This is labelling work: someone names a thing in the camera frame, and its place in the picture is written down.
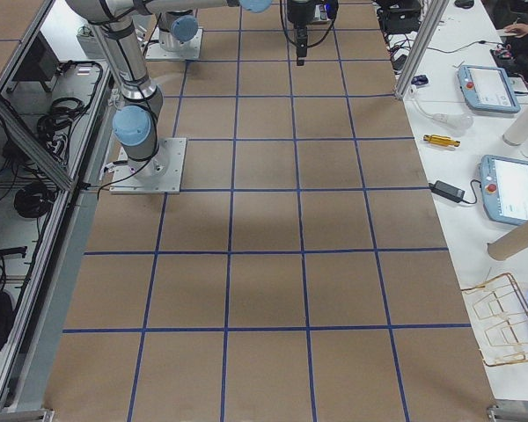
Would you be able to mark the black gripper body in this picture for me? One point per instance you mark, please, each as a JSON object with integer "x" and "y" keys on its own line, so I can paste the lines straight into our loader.
{"x": 298, "y": 13}

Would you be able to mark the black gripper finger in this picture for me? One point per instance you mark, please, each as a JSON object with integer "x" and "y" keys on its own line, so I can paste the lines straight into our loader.
{"x": 301, "y": 40}

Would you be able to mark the small blue device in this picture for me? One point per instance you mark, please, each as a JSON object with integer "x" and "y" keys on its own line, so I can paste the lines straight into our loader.
{"x": 420, "y": 80}

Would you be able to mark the white light bulb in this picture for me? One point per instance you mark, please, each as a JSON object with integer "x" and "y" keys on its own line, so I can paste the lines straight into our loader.
{"x": 460, "y": 122}

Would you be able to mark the far teach pendant tablet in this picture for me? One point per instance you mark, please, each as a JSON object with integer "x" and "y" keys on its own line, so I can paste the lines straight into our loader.
{"x": 487, "y": 89}

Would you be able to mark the teach pendant tablet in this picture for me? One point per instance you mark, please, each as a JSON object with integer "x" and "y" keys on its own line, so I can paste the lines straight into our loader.
{"x": 487, "y": 89}
{"x": 504, "y": 188}

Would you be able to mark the black power adapter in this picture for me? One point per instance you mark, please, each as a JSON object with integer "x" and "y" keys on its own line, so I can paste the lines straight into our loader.
{"x": 447, "y": 191}

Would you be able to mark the near teach pendant tablet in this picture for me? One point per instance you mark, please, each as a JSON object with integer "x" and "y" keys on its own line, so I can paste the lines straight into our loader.
{"x": 504, "y": 188}

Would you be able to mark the brown cardboard tube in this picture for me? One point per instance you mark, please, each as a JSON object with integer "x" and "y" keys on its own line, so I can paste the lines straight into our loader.
{"x": 510, "y": 244}

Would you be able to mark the aluminium frame post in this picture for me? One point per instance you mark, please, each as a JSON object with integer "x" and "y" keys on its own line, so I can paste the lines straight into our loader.
{"x": 427, "y": 29}

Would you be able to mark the gold wire rack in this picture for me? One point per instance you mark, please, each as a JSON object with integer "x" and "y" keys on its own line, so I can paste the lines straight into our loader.
{"x": 498, "y": 310}

